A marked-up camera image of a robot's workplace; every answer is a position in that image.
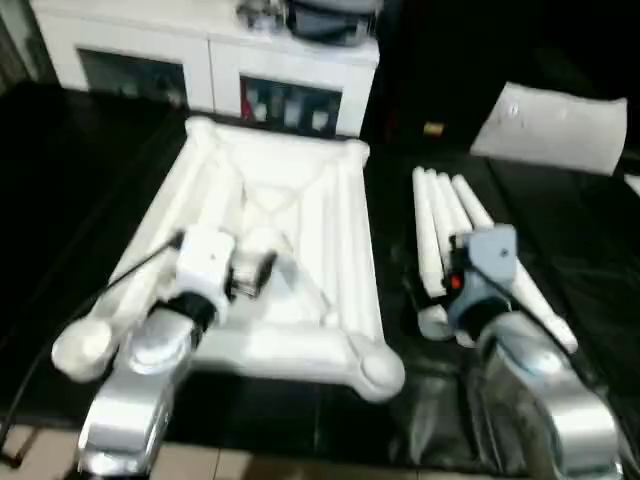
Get grey bag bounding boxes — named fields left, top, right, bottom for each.
left=284, top=0, right=387, bottom=47

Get white plastic table leg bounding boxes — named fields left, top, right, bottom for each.
left=425, top=169, right=477, bottom=350
left=411, top=167, right=452, bottom=342
left=451, top=174, right=582, bottom=354
left=437, top=171, right=503, bottom=303

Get white flat panel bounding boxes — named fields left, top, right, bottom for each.
left=468, top=81, right=630, bottom=179

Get clear small items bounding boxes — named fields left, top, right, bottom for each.
left=236, top=0, right=288, bottom=32

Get white glass-door cabinet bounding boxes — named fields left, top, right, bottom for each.
left=30, top=0, right=382, bottom=139

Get black work mat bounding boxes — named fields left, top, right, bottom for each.
left=0, top=80, right=640, bottom=473

